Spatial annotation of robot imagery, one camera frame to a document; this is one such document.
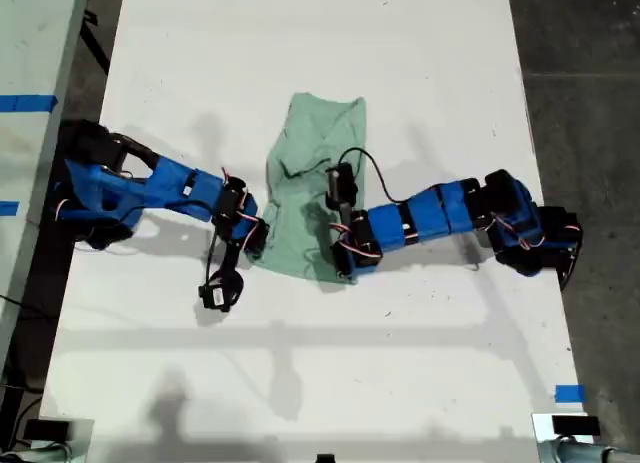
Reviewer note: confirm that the pale green T-shirt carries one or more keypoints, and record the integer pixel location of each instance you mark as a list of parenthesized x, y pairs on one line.
[(300, 133)]

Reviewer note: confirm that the shiny metal plate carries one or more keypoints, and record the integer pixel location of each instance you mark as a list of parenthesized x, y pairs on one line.
[(541, 428), (82, 433)]

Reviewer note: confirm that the black camera stalk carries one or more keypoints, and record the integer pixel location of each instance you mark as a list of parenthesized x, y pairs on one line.
[(346, 214), (230, 260)]

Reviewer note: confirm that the pale side bench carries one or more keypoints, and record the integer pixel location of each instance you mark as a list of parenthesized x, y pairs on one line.
[(35, 183)]

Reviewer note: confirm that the long blue tape strip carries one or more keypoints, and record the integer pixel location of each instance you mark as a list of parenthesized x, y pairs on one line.
[(27, 103)]

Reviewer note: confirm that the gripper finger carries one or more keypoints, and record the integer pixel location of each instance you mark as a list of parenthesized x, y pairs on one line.
[(343, 260), (257, 240)]

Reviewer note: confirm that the black stand leg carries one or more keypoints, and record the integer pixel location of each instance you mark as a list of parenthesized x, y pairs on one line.
[(97, 43)]

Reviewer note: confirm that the grey metal pipe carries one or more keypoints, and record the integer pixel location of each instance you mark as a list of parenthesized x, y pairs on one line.
[(580, 453), (45, 454)]

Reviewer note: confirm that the square blue tape piece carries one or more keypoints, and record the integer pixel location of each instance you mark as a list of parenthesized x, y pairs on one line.
[(570, 393)]

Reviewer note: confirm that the small black box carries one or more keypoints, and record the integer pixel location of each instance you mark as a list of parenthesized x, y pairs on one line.
[(575, 425), (46, 429)]

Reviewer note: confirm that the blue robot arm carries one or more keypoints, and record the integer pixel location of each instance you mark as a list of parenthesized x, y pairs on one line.
[(430, 213), (170, 183)]

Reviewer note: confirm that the black camera box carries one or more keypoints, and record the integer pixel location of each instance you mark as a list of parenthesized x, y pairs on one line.
[(220, 295), (340, 183)]

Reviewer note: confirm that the short blue tape strip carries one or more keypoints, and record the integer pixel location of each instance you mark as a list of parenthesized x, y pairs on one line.
[(9, 208)]

